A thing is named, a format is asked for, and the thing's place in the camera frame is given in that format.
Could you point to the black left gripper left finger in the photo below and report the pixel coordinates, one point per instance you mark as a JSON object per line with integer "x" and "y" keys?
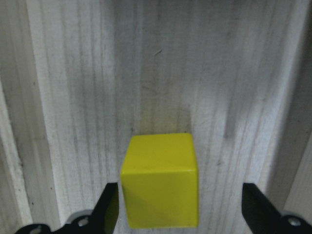
{"x": 102, "y": 219}

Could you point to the yellow block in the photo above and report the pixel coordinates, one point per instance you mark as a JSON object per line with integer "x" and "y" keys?
{"x": 160, "y": 181}

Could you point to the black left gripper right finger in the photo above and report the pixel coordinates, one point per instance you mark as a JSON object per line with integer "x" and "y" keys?
{"x": 262, "y": 217}

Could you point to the light wooden drawer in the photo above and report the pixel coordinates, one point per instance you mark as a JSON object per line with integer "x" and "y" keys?
{"x": 79, "y": 78}

